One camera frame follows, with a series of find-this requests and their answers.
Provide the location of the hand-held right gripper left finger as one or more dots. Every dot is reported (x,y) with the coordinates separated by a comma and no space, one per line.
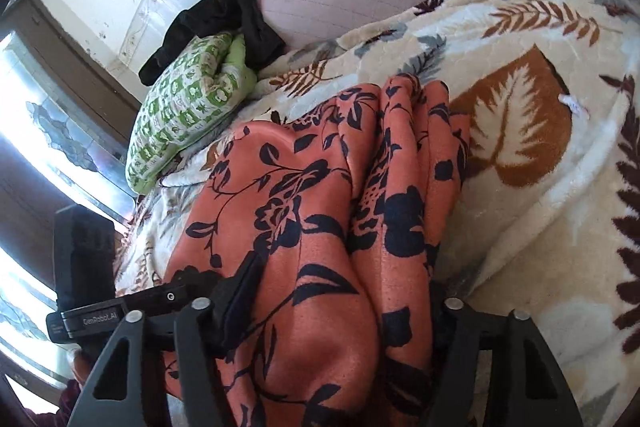
(240,292)

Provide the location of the leaf print fleece blanket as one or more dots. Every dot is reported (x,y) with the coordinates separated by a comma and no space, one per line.
(525,187)

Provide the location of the stained glass window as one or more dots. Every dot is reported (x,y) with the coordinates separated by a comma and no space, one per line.
(25,302)
(60,132)

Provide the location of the black cloth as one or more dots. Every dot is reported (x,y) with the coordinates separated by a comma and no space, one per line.
(225,12)

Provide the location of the brown wooden window frame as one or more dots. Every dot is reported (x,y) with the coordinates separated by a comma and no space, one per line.
(75,52)

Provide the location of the person's left forearm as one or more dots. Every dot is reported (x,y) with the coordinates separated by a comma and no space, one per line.
(60,412)

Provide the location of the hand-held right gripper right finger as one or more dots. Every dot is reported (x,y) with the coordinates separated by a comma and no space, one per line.
(460,337)

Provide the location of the green checkered pillow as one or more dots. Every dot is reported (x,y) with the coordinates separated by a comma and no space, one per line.
(180,117)

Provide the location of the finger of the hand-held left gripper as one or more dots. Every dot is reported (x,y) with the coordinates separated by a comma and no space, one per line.
(195,279)

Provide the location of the orange floral garment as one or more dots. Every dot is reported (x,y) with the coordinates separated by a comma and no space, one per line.
(320,207)

